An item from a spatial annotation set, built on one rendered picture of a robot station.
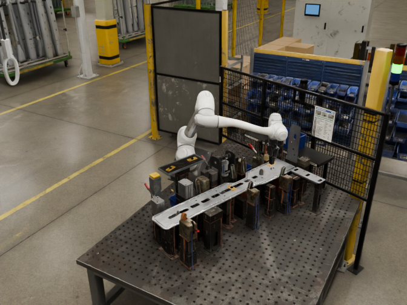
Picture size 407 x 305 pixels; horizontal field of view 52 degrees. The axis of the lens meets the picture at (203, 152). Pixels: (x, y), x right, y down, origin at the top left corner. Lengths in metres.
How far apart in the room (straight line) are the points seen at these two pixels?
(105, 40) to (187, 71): 5.15
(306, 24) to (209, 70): 4.81
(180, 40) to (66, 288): 3.44
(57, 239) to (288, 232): 2.42
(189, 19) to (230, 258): 3.49
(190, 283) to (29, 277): 1.84
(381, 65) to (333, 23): 6.53
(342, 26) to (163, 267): 7.82
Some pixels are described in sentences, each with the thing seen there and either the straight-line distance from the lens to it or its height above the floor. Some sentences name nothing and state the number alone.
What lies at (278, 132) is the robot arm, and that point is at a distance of 3.20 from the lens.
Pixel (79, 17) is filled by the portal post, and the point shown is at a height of 1.33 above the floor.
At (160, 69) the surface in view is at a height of 1.12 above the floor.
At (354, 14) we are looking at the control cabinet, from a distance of 9.84.
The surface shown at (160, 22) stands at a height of 1.78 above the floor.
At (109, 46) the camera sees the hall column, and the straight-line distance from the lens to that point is 10.77.
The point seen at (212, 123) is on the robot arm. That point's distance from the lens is 3.24.
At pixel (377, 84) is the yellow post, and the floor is 1.74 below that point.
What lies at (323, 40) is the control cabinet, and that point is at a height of 0.79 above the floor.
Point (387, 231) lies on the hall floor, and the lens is 4.87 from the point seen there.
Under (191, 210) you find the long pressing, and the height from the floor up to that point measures 1.00.
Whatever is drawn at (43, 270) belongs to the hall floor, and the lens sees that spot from 4.30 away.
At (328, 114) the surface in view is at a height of 1.40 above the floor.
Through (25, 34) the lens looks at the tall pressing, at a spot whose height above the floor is 0.90.
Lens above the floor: 2.71
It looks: 26 degrees down
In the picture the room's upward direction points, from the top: straight up
